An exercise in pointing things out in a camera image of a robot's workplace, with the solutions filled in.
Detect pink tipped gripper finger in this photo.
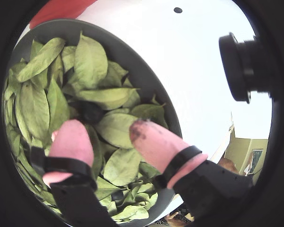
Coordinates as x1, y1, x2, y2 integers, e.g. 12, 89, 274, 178
30, 119, 120, 227
129, 119, 254, 219

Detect dark blueberry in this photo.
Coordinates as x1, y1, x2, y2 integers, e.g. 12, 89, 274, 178
79, 103, 105, 124

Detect pile of green leaves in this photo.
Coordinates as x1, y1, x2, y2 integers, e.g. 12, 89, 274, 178
3, 32, 169, 223

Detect dark grey round bowl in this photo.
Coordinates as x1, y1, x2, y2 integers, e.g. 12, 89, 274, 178
2, 18, 183, 225

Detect red collapsible silicone cup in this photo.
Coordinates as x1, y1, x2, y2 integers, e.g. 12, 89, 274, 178
29, 0, 98, 29

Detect dark framed wall picture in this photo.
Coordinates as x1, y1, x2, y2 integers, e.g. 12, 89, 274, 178
250, 148, 264, 175

